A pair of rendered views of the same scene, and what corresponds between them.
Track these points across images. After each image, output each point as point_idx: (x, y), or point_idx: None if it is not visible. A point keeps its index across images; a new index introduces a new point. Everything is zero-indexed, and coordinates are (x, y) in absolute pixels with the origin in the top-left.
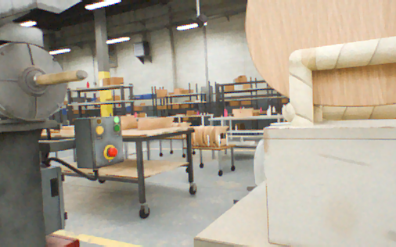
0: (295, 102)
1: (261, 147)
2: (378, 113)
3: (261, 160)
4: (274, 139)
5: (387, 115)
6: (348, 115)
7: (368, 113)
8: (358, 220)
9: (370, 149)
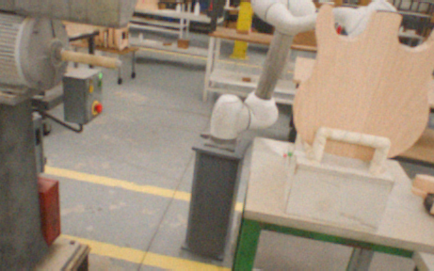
0: (315, 153)
1: (222, 104)
2: None
3: (220, 117)
4: (300, 169)
5: None
6: None
7: None
8: (329, 207)
9: (344, 181)
